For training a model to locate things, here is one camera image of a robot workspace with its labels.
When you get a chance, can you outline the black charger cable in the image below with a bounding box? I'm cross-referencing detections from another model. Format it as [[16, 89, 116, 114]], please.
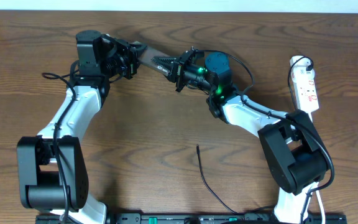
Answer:
[[196, 55, 314, 215]]

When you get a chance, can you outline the Galaxy S25 Ultra smartphone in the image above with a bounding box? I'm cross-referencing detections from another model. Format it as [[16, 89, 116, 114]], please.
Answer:
[[138, 44, 171, 76]]

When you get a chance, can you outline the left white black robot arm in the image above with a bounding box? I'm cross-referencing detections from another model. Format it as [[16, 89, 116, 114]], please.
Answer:
[[16, 30, 147, 223]]

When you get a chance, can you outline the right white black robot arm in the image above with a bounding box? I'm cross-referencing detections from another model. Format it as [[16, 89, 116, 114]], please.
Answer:
[[151, 49, 335, 223]]

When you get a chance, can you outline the white power strip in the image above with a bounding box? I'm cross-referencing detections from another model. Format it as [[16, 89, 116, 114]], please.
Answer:
[[290, 55, 319, 114]]

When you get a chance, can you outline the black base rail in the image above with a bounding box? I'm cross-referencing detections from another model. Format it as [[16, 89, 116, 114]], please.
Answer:
[[35, 213, 347, 224]]

